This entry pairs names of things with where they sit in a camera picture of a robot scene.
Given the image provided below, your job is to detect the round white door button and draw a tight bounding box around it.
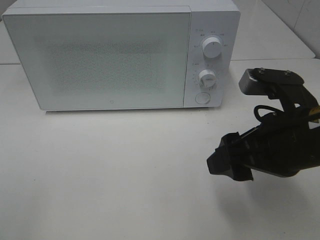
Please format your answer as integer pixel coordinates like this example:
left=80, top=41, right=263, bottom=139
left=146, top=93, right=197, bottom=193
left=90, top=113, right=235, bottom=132
left=195, top=92, right=211, bottom=105

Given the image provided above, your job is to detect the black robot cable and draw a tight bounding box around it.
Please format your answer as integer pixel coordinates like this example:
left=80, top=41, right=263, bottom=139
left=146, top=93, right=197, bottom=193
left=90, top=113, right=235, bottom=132
left=253, top=104, right=320, bottom=126

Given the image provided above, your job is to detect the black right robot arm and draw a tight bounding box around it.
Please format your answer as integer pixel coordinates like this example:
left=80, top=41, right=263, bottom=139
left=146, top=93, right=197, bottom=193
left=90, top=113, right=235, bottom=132
left=206, top=105, right=320, bottom=182

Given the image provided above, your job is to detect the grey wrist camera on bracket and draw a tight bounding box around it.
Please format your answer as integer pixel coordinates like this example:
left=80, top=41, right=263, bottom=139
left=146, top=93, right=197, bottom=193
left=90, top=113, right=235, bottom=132
left=238, top=67, right=319, bottom=113

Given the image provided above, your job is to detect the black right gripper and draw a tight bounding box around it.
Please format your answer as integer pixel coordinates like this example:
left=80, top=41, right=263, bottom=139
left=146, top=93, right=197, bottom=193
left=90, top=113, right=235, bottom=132
left=206, top=113, right=320, bottom=182

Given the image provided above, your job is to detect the white microwave oven body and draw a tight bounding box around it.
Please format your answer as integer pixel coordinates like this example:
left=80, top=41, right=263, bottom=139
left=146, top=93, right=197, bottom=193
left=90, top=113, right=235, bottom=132
left=2, top=0, right=241, bottom=111

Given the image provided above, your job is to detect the white microwave door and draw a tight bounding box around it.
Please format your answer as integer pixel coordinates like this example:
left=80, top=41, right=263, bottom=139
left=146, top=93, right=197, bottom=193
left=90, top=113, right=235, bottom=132
left=3, top=13, right=190, bottom=111

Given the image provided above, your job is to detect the white microwave knob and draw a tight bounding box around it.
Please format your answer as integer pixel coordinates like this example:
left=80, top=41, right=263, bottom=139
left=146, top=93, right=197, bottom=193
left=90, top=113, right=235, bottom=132
left=197, top=69, right=217, bottom=88
left=202, top=36, right=222, bottom=59

